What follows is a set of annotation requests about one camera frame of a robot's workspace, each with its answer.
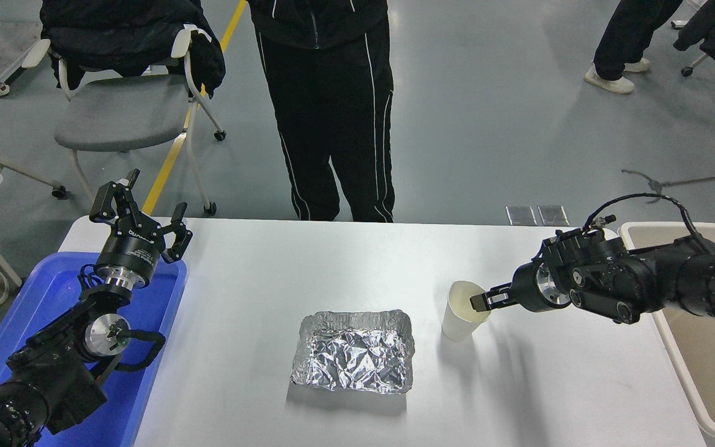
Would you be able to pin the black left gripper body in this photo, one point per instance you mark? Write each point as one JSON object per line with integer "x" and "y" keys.
{"x": 131, "y": 248}

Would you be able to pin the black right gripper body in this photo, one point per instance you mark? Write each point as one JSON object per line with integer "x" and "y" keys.
{"x": 525, "y": 288}

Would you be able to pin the white paper cup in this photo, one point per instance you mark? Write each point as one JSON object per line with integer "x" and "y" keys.
{"x": 457, "y": 326}

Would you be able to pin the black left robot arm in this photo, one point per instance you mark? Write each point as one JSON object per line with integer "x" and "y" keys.
{"x": 53, "y": 366}

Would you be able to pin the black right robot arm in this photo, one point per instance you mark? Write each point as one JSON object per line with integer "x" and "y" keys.
{"x": 630, "y": 279}

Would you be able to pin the metal floor plate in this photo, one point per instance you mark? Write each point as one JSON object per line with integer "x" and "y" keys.
{"x": 553, "y": 215}
{"x": 521, "y": 215}

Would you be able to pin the blue plastic tray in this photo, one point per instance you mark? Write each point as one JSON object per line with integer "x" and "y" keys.
{"x": 53, "y": 292}

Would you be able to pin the grey seat rolling chair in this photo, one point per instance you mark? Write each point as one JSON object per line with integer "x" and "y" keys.
{"x": 115, "y": 112}

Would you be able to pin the crumpled silver foil tray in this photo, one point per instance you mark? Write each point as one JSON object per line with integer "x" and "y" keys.
{"x": 354, "y": 357}

